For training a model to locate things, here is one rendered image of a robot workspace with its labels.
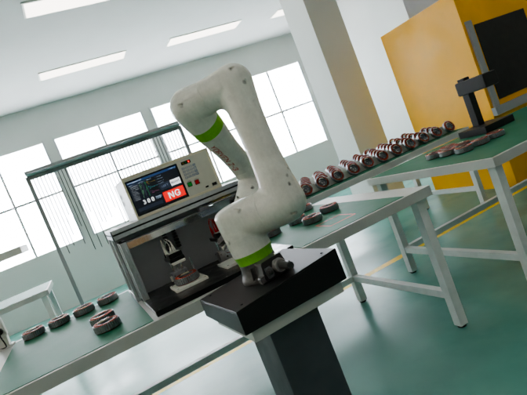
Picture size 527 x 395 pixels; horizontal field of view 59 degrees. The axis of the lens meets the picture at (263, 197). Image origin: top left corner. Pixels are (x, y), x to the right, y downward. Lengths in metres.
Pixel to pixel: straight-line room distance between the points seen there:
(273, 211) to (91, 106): 7.52
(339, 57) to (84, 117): 4.63
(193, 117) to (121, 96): 7.34
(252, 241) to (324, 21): 4.87
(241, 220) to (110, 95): 7.53
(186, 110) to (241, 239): 0.44
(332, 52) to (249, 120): 4.62
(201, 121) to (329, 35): 4.63
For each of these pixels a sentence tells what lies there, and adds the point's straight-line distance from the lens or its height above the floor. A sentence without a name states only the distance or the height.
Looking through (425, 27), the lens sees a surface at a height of 1.78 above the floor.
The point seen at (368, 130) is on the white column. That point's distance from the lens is 6.01.
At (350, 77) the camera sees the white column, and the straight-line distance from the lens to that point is 6.04.
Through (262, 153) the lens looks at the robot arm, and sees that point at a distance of 1.41.
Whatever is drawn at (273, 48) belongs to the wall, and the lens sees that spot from 9.92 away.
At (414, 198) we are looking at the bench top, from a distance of 2.38.
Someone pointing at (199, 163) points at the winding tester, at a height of 1.26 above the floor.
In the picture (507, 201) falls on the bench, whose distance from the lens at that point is 2.73.
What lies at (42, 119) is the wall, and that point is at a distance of 8.70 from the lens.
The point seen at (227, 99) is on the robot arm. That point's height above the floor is 1.38.
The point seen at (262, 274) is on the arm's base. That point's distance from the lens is 1.41.
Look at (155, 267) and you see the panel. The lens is 2.38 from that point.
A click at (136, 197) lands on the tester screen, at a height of 1.21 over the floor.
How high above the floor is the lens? 1.18
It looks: 5 degrees down
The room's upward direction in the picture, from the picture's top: 22 degrees counter-clockwise
